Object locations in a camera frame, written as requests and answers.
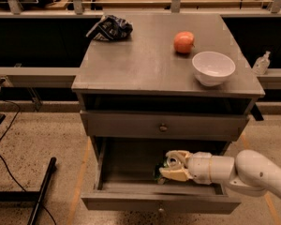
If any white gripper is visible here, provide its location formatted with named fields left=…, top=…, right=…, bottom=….
left=159, top=150, right=212, bottom=185

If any black metal stand base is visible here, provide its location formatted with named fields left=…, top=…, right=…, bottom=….
left=0, top=105, right=58, bottom=225

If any red apple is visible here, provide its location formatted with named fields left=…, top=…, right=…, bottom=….
left=173, top=31, right=195, bottom=53

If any closed grey upper drawer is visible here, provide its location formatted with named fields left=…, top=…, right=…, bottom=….
left=81, top=111, right=248, bottom=142

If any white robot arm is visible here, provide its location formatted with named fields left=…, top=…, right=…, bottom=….
left=157, top=150, right=281, bottom=200

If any green soda can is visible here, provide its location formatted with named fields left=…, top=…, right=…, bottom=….
left=153, top=157, right=182, bottom=185

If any clear sanitizer bottle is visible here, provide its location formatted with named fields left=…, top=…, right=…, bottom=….
left=252, top=51, right=270, bottom=75

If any open grey middle drawer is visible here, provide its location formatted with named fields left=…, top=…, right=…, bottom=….
left=81, top=138, right=240, bottom=214

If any crumpled dark chip bag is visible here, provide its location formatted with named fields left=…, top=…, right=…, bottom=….
left=85, top=15, right=133, bottom=41

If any white bowl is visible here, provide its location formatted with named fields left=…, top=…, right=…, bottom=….
left=192, top=52, right=236, bottom=86

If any grey wooden drawer cabinet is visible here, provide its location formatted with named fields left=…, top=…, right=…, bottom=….
left=71, top=13, right=266, bottom=216

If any black floor cable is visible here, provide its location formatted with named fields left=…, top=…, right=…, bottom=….
left=0, top=99, right=58, bottom=225

